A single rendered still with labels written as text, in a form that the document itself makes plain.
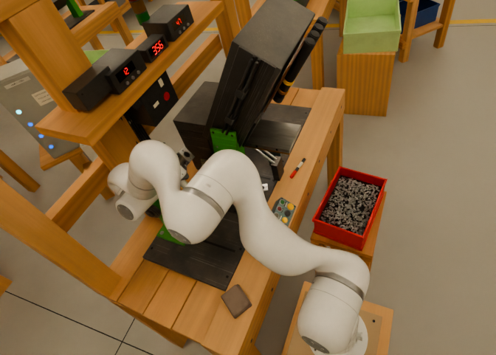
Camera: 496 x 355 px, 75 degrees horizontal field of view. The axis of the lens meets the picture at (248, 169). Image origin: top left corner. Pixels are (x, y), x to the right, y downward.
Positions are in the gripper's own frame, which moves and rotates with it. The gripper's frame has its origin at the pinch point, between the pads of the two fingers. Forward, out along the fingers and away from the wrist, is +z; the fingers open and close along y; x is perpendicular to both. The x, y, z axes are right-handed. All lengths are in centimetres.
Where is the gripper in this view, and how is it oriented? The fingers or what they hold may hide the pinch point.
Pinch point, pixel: (182, 158)
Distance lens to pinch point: 123.9
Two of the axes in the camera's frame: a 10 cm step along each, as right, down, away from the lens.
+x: -5.7, 4.7, 6.7
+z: 4.1, -5.4, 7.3
